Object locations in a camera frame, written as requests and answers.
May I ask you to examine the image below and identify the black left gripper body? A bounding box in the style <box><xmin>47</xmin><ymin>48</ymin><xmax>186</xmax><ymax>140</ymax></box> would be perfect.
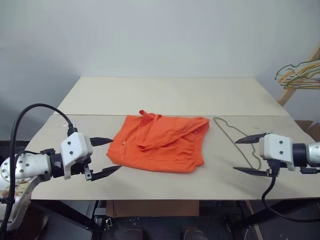
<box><xmin>70</xmin><ymin>157</ymin><xmax>97</xmax><ymax>182</ymax></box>

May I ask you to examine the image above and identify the black table frame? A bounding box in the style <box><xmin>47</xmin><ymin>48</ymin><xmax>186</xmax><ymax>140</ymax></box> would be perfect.
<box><xmin>29</xmin><ymin>199</ymin><xmax>320</xmax><ymax>240</ymax></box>

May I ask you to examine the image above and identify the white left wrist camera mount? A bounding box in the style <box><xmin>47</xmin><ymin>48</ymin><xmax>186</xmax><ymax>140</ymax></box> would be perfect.
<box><xmin>59</xmin><ymin>132</ymin><xmax>94</xmax><ymax>181</ymax></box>

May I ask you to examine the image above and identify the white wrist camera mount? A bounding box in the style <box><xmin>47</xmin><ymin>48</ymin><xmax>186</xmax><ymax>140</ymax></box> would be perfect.
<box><xmin>59</xmin><ymin>132</ymin><xmax>94</xmax><ymax>181</ymax></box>
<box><xmin>258</xmin><ymin>133</ymin><xmax>295</xmax><ymax>172</ymax></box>

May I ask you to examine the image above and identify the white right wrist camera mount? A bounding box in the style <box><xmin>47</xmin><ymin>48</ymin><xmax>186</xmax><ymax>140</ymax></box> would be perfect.
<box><xmin>258</xmin><ymin>133</ymin><xmax>295</xmax><ymax>172</ymax></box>

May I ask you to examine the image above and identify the orange garment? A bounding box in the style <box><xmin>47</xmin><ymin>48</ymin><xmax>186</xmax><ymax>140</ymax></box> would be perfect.
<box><xmin>106</xmin><ymin>109</ymin><xmax>211</xmax><ymax>174</ymax></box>

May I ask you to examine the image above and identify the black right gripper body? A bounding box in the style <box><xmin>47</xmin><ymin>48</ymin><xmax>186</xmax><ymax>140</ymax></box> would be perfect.
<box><xmin>265</xmin><ymin>159</ymin><xmax>288</xmax><ymax>177</ymax></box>

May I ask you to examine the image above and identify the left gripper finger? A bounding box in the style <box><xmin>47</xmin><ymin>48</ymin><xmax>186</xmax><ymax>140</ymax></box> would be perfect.
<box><xmin>89</xmin><ymin>136</ymin><xmax>114</xmax><ymax>148</ymax></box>
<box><xmin>91</xmin><ymin>165</ymin><xmax>122</xmax><ymax>182</ymax></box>

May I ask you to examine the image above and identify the flat cardboard box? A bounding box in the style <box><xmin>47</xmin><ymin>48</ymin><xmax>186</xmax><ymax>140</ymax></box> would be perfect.
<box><xmin>106</xmin><ymin>199</ymin><xmax>200</xmax><ymax>217</ymax></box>

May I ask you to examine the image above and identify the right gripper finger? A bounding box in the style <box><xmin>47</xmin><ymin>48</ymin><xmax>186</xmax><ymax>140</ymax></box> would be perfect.
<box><xmin>232</xmin><ymin>166</ymin><xmax>273</xmax><ymax>177</ymax></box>
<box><xmin>234</xmin><ymin>132</ymin><xmax>267</xmax><ymax>145</ymax></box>

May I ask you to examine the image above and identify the bunch of coloured hangers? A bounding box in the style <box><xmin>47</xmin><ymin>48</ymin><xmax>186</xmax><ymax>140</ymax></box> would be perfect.
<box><xmin>279</xmin><ymin>59</ymin><xmax>320</xmax><ymax>85</ymax></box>

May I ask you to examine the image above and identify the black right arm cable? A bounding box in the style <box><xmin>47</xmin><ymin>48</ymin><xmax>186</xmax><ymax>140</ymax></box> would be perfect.
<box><xmin>261</xmin><ymin>159</ymin><xmax>320</xmax><ymax>223</ymax></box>

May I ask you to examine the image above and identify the floral patterned cloth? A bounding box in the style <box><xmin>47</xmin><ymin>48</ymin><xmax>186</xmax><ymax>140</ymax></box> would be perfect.
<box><xmin>0</xmin><ymin>180</ymin><xmax>34</xmax><ymax>200</ymax></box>

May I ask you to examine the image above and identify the green wire hanger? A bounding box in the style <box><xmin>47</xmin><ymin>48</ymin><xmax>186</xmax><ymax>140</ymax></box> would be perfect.
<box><xmin>212</xmin><ymin>116</ymin><xmax>262</xmax><ymax>172</ymax></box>

